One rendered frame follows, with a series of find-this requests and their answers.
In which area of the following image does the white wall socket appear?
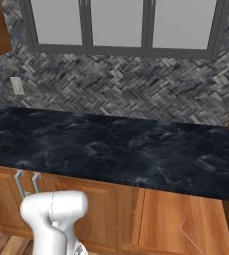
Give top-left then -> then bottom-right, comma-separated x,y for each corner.
9,76 -> 26,97

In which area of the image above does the grey cupboard handle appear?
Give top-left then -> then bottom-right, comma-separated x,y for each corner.
31,172 -> 43,195
14,169 -> 30,200

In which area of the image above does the grey framed window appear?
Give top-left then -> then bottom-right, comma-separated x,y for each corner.
18,0 -> 229,61

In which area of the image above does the wooden cupboard door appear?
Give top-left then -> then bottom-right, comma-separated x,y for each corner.
0,164 -> 35,240
28,170 -> 146,255

